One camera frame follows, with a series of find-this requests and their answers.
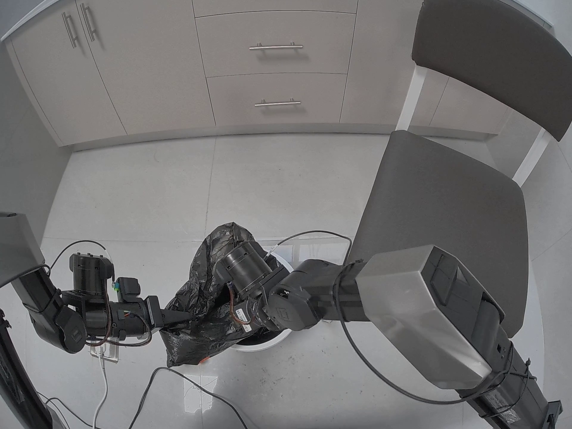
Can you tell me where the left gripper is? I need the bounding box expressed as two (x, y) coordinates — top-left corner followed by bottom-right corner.
(108, 294), (200, 341)

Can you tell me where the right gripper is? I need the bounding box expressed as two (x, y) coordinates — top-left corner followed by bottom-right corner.
(230, 297), (272, 332)

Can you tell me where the black plastic bag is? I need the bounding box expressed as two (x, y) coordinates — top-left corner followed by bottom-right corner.
(161, 223), (296, 367)

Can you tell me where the white trash bin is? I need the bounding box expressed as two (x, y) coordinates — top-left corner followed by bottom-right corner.
(231, 257), (294, 355)

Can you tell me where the grey chair with white legs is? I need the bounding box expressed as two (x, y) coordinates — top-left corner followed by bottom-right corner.
(346, 0), (572, 338)

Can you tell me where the beige cabinet with drawers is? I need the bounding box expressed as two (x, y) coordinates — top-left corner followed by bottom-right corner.
(0, 0), (557, 151)

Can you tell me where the black cable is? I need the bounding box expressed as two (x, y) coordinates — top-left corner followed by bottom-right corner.
(133, 367), (248, 429)
(46, 239), (113, 271)
(263, 230), (534, 405)

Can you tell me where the white cable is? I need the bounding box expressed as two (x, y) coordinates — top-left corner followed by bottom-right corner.
(91, 351), (111, 429)

